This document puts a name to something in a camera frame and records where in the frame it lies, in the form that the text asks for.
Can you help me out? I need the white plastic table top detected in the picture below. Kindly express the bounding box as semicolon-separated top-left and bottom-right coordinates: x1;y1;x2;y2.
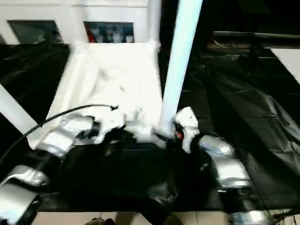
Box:
26;40;174;151

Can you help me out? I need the black mat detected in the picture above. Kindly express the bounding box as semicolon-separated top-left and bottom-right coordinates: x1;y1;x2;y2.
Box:
0;42;300;213

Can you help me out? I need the white flat board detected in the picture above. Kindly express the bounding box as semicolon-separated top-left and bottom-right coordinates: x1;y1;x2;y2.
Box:
271;47;300;83

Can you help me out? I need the white cabinet with glass doors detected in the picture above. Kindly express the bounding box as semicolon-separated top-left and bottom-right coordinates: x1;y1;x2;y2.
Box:
0;0;151;45

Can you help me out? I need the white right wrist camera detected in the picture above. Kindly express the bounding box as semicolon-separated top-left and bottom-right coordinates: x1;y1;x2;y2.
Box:
175;106;200;153

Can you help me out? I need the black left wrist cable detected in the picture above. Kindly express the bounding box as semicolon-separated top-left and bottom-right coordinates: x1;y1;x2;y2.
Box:
0;104;120;163

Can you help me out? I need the black rail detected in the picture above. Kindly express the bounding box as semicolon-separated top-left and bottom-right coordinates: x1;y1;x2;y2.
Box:
212;31;300;40

